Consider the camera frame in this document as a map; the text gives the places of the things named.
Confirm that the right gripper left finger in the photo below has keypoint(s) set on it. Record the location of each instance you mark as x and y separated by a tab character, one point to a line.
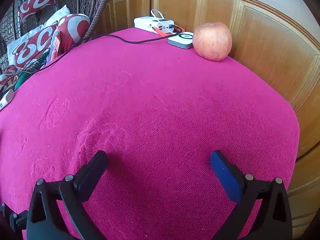
44	219

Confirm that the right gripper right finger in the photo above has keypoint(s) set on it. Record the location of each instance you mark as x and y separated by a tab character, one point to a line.
273	220

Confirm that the white power strip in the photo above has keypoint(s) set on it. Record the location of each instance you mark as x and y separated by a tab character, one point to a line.
7	98

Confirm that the magenta tablecloth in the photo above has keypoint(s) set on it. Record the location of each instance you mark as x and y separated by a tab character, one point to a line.
158	111

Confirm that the red white square cushion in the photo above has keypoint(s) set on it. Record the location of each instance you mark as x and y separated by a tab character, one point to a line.
31	48

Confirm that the red apple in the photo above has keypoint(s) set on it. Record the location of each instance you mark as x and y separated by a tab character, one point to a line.
212	41

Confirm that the red white round cushion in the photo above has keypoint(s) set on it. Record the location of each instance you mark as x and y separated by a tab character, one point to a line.
72	29

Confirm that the wooden door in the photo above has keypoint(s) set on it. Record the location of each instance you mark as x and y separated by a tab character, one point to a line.
276	39

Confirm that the small white square device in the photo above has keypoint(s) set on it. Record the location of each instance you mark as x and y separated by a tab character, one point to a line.
183	40

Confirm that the white power bank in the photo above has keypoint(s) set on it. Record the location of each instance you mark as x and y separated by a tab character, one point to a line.
148	23

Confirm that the small red white headrest pillow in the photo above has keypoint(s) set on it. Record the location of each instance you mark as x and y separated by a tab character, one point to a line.
31	7

